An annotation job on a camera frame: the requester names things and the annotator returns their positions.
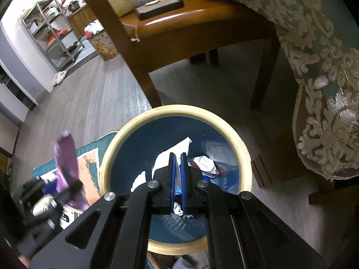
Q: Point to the wooden chair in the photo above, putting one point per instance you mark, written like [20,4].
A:
[179,22]

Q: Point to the white fluffy slipper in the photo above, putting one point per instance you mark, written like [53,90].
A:
[60,78]

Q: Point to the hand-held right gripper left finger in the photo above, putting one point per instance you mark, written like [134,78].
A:
[172,173]

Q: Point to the wooden kitchen cabinet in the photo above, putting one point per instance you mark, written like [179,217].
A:
[81,16]

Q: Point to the brown cooking pot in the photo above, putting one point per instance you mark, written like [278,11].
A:
[74,5]

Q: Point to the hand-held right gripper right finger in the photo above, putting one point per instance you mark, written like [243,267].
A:
[183,173]

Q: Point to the black frying pan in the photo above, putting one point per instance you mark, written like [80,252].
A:
[74,44]

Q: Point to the black flat box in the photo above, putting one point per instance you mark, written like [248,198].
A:
[160,8]

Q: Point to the red orange packets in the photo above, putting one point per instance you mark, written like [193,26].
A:
[56,36]

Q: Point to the pink purple candy wrapper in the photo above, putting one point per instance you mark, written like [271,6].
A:
[67,159]

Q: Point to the white paper leaflet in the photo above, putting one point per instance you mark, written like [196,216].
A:
[165,159]

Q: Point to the teal patterned cushion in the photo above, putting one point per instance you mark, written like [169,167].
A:
[85,159]

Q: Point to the floral waste bin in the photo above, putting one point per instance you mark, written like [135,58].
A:
[103,46]

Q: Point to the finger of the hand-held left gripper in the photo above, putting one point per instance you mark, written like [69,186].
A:
[74,187]

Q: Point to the teal lace tablecloth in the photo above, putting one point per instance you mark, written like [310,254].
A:
[322,47]

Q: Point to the red floral paper packet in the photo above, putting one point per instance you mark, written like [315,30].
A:
[204,164]

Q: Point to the blue bin with yellow rim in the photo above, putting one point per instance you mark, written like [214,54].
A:
[140,145]

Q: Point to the heap of white rubbish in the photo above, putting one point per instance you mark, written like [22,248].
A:
[94,28]

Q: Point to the metal shelf rack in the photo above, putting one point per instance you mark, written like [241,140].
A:
[53,33]

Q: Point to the white green medicine box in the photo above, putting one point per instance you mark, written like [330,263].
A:
[70,219]

